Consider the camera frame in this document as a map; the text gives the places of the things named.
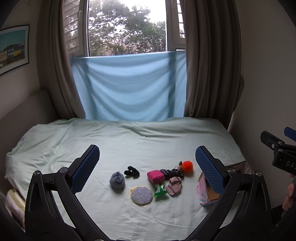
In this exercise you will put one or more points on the mint green bed sheet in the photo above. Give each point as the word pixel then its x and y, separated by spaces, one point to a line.
pixel 146 146

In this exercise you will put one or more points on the light blue hanging cloth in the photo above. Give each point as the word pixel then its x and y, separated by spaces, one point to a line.
pixel 138 87

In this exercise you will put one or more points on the window with white frame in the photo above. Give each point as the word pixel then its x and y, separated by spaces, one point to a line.
pixel 109 28

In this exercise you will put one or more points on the dusty pink cloth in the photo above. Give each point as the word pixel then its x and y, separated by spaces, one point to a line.
pixel 174 187

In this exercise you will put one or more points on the dark striped scrunchie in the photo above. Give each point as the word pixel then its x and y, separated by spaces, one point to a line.
pixel 172 173

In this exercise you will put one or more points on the grey fuzzy sock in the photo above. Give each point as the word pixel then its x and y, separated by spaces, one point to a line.
pixel 117 181

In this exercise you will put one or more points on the magenta pink pouch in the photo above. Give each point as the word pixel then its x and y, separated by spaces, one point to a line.
pixel 156 177

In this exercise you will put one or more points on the right hand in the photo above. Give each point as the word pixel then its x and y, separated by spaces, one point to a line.
pixel 288 202

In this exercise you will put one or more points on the left brown curtain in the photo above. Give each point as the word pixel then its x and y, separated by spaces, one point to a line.
pixel 53 62

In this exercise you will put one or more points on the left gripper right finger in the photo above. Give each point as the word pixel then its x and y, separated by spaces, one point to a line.
pixel 250 215

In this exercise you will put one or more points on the beige headboard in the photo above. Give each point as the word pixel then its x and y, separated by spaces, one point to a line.
pixel 37 109

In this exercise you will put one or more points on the round glitter coin pouch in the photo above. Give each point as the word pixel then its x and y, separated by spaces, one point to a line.
pixel 141 195

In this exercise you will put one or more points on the black hair scrunchie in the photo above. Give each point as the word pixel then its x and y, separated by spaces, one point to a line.
pixel 132 172

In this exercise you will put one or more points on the orange fluffy pompom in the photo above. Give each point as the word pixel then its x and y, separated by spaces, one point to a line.
pixel 186 167

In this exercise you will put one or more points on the framed wall picture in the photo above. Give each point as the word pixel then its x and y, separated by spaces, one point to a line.
pixel 14 48

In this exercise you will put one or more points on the green tissue packet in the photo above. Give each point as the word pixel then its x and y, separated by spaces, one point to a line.
pixel 160 190

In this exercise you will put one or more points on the brown curtain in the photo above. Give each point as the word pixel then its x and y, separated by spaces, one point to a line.
pixel 53 62
pixel 213 59

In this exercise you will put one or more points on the cardboard box pink pattern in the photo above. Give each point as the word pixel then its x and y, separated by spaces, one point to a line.
pixel 206 194

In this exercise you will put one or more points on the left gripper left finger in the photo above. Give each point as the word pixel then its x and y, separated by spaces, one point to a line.
pixel 53 211

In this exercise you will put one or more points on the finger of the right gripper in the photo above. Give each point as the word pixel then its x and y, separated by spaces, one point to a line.
pixel 290 133
pixel 270 140

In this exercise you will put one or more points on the right brown curtain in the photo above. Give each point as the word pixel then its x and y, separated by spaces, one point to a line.
pixel 213 59

